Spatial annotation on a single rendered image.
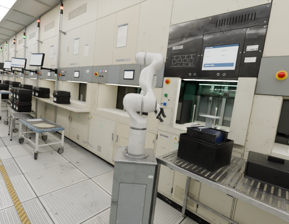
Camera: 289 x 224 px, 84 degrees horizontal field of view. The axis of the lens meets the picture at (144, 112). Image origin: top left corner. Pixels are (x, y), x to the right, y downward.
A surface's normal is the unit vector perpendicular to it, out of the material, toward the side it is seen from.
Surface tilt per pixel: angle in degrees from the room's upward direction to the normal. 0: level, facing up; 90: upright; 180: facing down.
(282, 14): 90
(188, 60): 90
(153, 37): 90
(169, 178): 90
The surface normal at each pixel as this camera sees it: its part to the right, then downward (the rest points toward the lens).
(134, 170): 0.06, 0.12
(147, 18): -0.66, 0.01
